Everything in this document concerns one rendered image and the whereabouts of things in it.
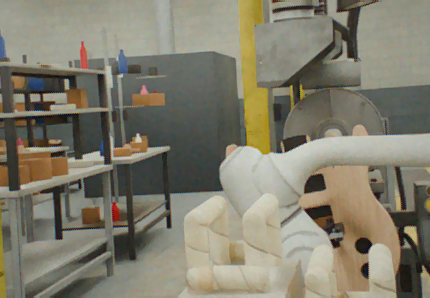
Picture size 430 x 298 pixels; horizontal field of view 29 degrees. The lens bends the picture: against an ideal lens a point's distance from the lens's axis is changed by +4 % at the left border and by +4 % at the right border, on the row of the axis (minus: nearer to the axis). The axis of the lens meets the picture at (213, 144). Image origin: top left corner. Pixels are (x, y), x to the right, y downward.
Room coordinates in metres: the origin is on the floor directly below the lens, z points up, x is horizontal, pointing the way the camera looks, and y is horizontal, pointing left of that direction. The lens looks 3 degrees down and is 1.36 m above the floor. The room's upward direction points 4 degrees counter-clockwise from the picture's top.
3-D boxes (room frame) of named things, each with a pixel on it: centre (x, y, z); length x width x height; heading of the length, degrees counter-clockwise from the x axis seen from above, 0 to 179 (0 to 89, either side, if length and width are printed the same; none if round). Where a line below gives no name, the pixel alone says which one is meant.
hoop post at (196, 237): (1.12, 0.03, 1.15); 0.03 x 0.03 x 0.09
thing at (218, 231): (1.29, 0.00, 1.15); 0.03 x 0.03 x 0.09
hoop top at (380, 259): (1.16, -0.22, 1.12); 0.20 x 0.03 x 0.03; 169
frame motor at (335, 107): (2.31, -0.35, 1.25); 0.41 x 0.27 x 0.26; 170
